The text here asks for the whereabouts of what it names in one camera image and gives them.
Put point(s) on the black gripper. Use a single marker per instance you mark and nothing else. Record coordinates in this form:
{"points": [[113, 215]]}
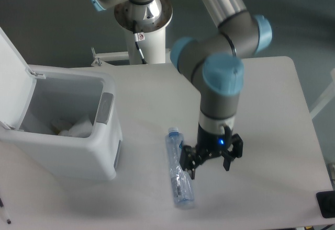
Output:
{"points": [[210, 146]]}

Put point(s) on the clear blue plastic bottle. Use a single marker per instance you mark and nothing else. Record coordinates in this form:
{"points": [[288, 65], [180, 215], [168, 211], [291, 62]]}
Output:
{"points": [[181, 183]]}

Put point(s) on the white wrapper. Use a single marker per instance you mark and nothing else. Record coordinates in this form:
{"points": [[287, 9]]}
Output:
{"points": [[82, 128]]}

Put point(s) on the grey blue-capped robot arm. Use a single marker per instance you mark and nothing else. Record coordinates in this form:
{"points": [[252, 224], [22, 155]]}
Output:
{"points": [[212, 66]]}

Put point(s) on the white yellow trash in can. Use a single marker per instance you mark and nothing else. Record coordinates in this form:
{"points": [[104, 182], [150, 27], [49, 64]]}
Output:
{"points": [[59, 125]]}

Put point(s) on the white trash can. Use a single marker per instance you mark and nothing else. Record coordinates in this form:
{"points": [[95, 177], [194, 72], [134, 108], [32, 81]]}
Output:
{"points": [[66, 120]]}

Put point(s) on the white trash can lid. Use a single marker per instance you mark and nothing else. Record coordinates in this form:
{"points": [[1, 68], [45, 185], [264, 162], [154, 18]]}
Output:
{"points": [[18, 82]]}

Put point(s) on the black device at edge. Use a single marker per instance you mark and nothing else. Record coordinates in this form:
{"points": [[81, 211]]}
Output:
{"points": [[325, 201]]}

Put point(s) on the black white pen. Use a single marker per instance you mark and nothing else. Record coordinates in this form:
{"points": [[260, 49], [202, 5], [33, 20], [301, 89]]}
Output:
{"points": [[5, 213]]}

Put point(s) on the white frame at right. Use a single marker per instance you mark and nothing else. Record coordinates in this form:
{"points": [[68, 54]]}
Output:
{"points": [[326, 96]]}

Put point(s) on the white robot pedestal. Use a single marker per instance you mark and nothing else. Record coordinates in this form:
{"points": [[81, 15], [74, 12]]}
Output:
{"points": [[145, 34]]}

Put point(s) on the white metal base frame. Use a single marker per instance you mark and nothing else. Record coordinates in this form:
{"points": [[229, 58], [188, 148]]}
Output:
{"points": [[151, 56]]}

